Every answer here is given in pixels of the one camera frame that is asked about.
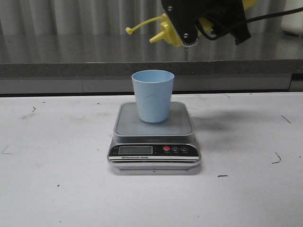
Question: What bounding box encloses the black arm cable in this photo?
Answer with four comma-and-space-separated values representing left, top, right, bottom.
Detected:
203, 7, 303, 41

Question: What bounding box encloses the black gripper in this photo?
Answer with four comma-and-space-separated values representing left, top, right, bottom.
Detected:
161, 0, 251, 46

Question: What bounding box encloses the silver digital kitchen scale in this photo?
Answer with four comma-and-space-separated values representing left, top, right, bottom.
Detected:
107, 102, 202, 171

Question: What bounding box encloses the light blue plastic cup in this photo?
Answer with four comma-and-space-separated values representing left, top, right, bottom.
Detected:
132, 70, 175, 123

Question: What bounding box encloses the white rice cooker appliance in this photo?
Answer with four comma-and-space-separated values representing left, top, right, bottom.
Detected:
281, 0, 303, 36

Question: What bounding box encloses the grey stone counter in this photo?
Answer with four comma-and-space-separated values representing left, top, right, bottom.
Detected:
0, 33, 303, 96

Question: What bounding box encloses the yellow squeeze bottle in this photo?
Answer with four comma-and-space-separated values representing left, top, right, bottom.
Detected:
125, 0, 257, 47

